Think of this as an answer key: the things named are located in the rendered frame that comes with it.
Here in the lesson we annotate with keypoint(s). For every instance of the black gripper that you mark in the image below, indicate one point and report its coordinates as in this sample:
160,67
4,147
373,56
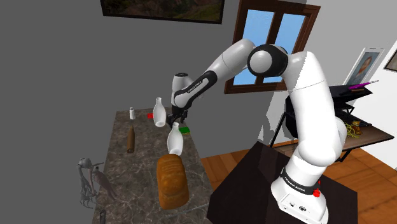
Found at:
176,114

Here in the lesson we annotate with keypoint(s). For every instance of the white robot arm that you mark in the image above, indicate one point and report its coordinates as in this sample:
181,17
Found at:
313,124

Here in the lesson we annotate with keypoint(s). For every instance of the white milk bottle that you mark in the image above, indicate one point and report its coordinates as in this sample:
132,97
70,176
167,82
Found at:
175,141
159,114

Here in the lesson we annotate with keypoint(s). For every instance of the small green block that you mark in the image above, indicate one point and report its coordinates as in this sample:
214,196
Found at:
185,130

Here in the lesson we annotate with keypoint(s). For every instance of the small red block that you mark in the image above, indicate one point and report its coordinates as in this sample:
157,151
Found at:
150,116

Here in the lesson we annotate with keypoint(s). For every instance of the small white salt shaker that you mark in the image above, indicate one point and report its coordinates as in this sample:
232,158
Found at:
132,114

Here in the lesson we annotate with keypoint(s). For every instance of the brown bread loaf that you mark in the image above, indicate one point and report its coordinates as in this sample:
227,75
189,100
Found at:
172,183

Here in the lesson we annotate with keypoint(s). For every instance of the dark robot stand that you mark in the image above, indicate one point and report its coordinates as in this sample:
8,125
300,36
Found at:
248,186

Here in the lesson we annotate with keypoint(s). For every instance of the dark framed landscape picture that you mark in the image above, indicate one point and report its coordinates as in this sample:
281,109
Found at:
164,9

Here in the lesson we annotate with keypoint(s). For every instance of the grey animal figure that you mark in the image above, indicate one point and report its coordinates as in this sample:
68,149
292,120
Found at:
88,183

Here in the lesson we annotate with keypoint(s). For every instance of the brown framed window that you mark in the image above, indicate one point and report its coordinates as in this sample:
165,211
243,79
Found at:
273,31

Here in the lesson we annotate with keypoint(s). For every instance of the small dark upright object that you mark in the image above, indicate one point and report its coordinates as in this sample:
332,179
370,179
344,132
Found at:
102,217

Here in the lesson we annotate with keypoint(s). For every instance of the white framed portrait picture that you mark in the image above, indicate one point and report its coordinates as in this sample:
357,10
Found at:
364,66

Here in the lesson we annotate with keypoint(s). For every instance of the brown desk with black frame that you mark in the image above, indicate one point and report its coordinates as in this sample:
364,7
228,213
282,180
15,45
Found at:
372,135

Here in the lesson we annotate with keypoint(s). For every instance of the dark framed wall picture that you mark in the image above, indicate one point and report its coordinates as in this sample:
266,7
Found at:
392,62

